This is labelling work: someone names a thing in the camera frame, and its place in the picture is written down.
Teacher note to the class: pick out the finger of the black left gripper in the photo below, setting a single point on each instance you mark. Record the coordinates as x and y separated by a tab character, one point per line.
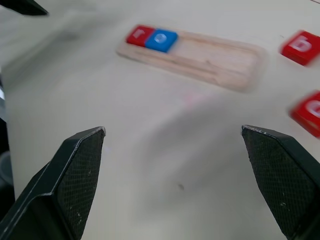
22	6

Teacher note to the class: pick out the row of letter blocks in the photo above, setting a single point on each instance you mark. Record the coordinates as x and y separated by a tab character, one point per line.
212	62

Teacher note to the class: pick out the red letter tile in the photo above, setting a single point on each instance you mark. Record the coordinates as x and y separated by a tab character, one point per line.
138	35
300	47

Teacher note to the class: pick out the blue letter tile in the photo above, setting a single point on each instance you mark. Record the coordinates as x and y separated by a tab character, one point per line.
160	40

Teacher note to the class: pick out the red letter tile edge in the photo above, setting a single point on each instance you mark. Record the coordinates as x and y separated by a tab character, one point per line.
308	112

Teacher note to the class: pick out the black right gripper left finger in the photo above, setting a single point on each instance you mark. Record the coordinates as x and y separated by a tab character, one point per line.
62	195

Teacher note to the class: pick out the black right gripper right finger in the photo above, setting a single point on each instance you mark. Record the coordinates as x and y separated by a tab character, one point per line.
287	185

